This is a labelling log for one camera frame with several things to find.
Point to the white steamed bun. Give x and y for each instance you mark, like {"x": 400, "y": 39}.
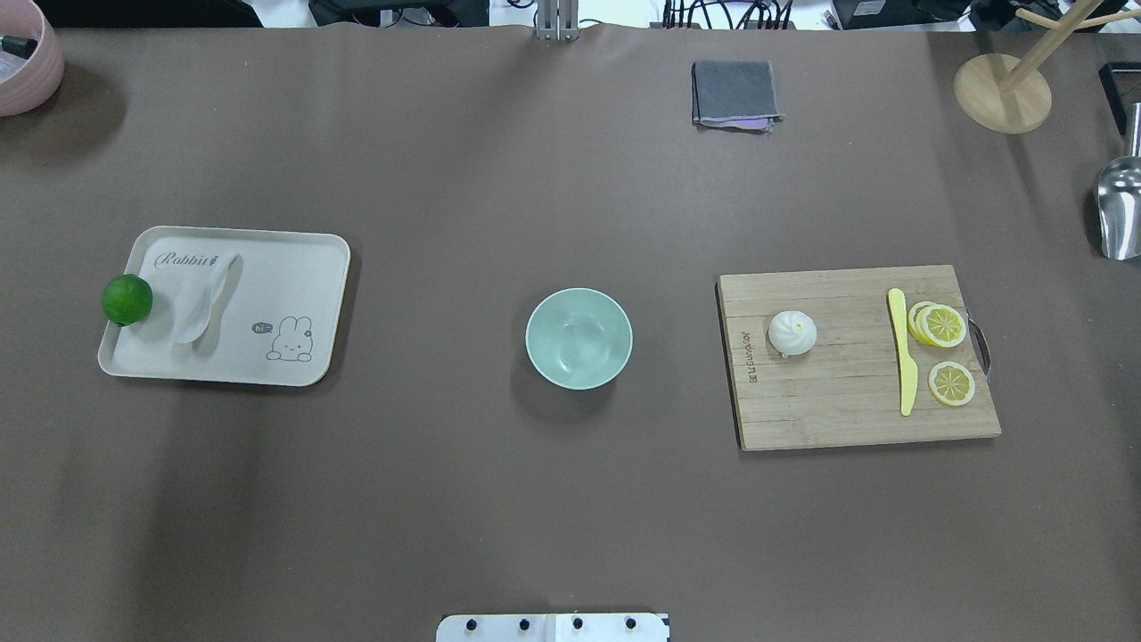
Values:
{"x": 792, "y": 332}

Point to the white ceramic spoon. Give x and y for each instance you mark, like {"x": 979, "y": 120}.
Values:
{"x": 198, "y": 317}

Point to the mint green bowl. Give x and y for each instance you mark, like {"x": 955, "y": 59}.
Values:
{"x": 579, "y": 338}

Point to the pink bowl with ice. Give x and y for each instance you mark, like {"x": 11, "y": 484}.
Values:
{"x": 32, "y": 58}

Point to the grey folded cloth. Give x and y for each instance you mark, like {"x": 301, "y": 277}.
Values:
{"x": 738, "y": 95}

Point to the bamboo cutting board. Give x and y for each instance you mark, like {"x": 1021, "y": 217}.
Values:
{"x": 845, "y": 391}

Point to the white rabbit tray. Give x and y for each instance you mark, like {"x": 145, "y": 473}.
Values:
{"x": 275, "y": 321}

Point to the yellow plastic knife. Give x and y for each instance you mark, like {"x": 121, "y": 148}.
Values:
{"x": 907, "y": 367}

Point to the lemon slice stack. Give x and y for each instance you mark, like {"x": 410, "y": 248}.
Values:
{"x": 936, "y": 324}

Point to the single lemon slice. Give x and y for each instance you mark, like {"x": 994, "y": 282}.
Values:
{"x": 951, "y": 383}

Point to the green lime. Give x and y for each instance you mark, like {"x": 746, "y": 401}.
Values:
{"x": 126, "y": 299}

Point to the wooden mug tree stand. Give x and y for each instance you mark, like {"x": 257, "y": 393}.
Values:
{"x": 1007, "y": 94}

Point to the metal scoop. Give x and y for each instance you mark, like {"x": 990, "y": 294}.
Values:
{"x": 1118, "y": 196}

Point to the black tray at edge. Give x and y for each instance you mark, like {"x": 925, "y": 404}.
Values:
{"x": 1120, "y": 81}

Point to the metal tube black cap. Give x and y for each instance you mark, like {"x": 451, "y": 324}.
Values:
{"x": 20, "y": 47}

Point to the aluminium frame post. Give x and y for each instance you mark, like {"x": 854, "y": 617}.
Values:
{"x": 557, "y": 20}

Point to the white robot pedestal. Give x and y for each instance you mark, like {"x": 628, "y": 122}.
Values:
{"x": 555, "y": 627}

